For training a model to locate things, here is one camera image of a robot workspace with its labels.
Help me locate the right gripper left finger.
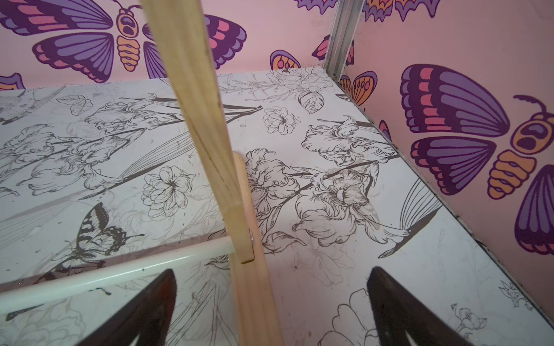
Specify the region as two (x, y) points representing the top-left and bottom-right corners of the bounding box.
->
(79, 269), (177, 345)

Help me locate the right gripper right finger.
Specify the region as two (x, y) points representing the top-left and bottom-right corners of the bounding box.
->
(366, 267), (470, 345)

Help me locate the wooden string rack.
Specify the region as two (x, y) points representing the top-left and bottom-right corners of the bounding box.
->
(1, 1), (284, 345)

